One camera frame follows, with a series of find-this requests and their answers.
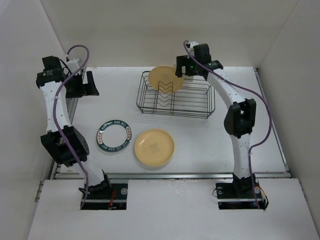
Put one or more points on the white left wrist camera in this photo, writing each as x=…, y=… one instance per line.
x=73, y=64

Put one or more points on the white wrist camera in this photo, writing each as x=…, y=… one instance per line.
x=190, y=46
x=73, y=64

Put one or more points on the grey wire dish rack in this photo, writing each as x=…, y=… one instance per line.
x=195, y=99

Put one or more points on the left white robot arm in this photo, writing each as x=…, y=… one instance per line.
x=64, y=143

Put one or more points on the yellow rear plate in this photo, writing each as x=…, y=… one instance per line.
x=163, y=78

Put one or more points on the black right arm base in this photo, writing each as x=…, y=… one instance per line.
x=249, y=199

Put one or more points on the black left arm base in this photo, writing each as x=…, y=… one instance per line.
x=105, y=196

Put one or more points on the yellow shallow plate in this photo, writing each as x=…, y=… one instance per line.
x=154, y=147

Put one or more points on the white plastic cutlery holder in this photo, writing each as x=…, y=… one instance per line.
x=186, y=77

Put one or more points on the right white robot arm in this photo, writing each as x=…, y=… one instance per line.
x=241, y=112

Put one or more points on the aluminium table edge rail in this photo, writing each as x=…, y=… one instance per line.
x=202, y=148

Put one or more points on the white plate dark patterned rim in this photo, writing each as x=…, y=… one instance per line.
x=113, y=136

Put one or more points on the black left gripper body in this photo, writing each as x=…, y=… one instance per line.
x=74, y=87

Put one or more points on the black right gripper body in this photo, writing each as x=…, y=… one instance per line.
x=191, y=67

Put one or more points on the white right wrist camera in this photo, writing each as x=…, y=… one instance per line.
x=190, y=46

